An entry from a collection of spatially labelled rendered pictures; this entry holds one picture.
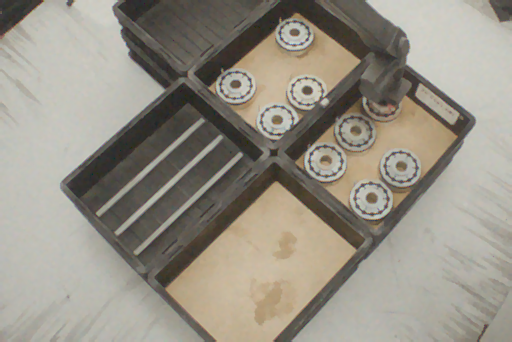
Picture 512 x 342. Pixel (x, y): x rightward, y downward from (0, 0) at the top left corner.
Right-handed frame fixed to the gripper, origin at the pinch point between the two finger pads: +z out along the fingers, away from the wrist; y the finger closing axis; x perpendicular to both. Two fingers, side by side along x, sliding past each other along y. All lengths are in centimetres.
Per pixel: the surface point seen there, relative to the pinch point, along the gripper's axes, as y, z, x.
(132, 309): -20, 16, -76
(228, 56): -38.3, -1.2, -13.2
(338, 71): -14.8, 3.9, 2.6
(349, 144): -0.2, 1.1, -14.4
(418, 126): 10.5, 4.3, 1.7
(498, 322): 68, 88, -2
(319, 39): -24.6, 3.9, 7.9
